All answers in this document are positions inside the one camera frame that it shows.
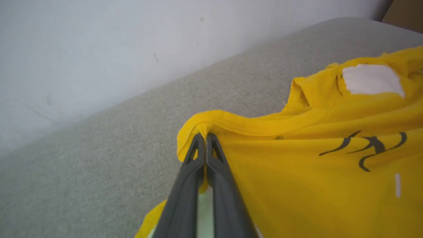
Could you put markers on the yellow cartoon face t-shirt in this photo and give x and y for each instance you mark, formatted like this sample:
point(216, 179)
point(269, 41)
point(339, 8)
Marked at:
point(297, 185)

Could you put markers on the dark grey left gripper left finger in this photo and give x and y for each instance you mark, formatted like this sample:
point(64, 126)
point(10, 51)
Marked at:
point(183, 201)

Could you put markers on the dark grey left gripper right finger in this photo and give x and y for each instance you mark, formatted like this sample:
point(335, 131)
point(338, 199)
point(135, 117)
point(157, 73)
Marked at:
point(228, 208)

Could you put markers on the brown cardboard box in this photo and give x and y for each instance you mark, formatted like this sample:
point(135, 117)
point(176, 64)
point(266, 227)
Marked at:
point(406, 13)

